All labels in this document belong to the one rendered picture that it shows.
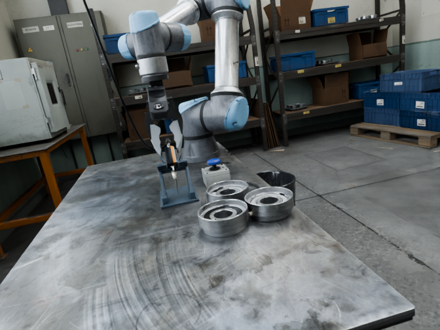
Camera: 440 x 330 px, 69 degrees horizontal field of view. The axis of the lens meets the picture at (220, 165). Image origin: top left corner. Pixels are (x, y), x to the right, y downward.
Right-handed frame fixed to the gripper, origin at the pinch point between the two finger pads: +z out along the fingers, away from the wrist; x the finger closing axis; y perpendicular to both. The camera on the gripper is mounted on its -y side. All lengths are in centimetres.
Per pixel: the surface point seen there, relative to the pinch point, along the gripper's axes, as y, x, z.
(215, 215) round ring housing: -24.9, -6.7, 10.3
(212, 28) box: 331, -82, -72
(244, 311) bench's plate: -51, -6, 13
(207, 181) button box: -1.5, -8.9, 10.3
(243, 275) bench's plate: -43.8, -7.6, 12.8
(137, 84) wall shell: 381, 24, -20
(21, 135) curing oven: 184, 108, 5
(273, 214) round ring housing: -29.4, -18.0, 10.8
